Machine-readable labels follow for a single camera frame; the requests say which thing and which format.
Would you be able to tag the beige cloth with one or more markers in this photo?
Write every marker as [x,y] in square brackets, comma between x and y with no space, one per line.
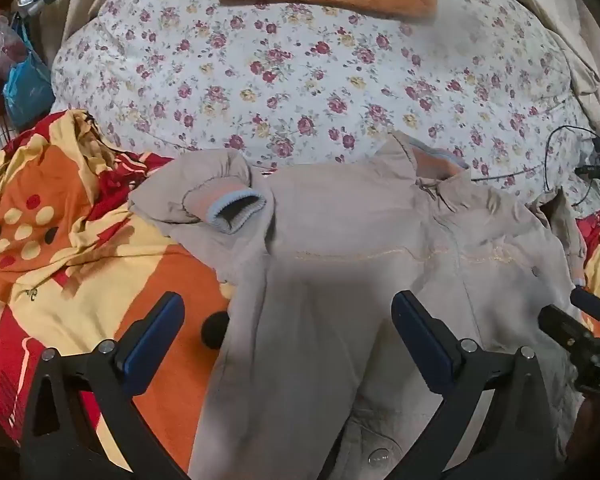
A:
[570,20]

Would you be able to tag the blue plastic bag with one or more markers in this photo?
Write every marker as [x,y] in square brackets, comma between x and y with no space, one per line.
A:
[27,90]

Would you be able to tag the floral quilt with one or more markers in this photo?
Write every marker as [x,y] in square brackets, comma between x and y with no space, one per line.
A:
[305,60]

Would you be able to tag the black stand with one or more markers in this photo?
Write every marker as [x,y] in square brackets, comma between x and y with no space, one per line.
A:
[597,170]

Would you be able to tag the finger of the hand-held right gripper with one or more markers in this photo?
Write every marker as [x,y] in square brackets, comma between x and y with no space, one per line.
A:
[565,327]
[592,302]

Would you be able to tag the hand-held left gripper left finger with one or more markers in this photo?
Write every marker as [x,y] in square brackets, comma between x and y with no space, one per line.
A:
[152,345]

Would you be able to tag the beige jacket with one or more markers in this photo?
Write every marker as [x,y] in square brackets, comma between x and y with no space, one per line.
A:
[330,260]

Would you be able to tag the clear plastic bag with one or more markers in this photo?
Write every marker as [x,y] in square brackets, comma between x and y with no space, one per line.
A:
[5,40]

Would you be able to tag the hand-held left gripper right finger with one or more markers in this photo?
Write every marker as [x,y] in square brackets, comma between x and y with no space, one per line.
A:
[422,345]

